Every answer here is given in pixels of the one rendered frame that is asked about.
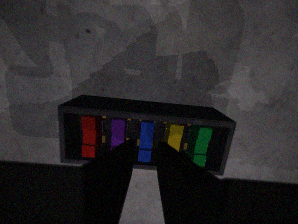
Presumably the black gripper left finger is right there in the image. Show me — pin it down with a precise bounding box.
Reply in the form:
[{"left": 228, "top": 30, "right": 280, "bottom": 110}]
[{"left": 0, "top": 139, "right": 136, "bottom": 224}]

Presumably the yellow fuse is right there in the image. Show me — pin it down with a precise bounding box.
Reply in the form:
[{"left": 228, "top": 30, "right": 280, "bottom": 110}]
[{"left": 164, "top": 122, "right": 184, "bottom": 151}]

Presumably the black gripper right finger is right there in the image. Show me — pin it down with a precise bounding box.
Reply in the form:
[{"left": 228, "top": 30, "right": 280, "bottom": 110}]
[{"left": 157, "top": 141, "right": 298, "bottom": 224}]

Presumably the black fuse block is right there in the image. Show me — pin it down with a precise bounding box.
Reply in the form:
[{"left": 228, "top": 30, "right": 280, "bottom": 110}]
[{"left": 58, "top": 95, "right": 236, "bottom": 176}]

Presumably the purple fuse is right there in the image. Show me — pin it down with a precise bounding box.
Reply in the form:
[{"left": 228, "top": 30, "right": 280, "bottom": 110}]
[{"left": 110, "top": 117, "right": 128, "bottom": 150}]

